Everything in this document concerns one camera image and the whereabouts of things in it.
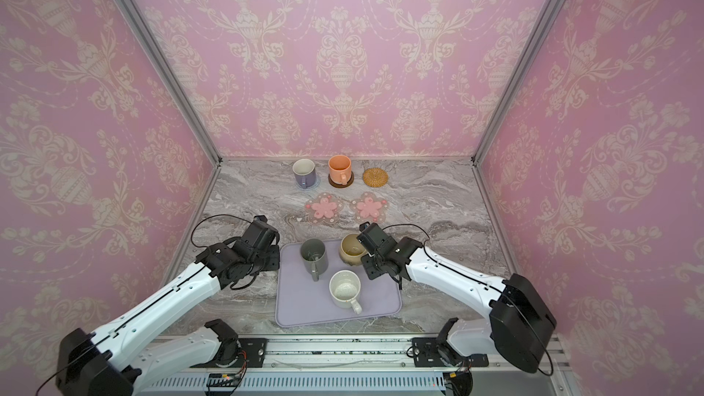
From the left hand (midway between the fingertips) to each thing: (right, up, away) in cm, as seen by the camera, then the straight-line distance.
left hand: (276, 257), depth 80 cm
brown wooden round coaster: (+16, +21, +30) cm, 40 cm away
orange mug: (+17, +27, +24) cm, 40 cm away
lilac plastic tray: (+7, -13, +1) cm, 15 cm away
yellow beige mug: (+22, -1, +11) cm, 25 cm away
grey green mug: (+10, -3, +10) cm, 14 cm away
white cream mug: (+20, -11, +5) cm, 23 cm away
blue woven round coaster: (+4, +20, +29) cm, 36 cm away
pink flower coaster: (+12, +12, +23) cm, 29 cm away
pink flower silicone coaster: (+29, +12, +26) cm, 40 cm away
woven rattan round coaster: (+31, +24, +33) cm, 52 cm away
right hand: (+29, -2, +3) cm, 29 cm away
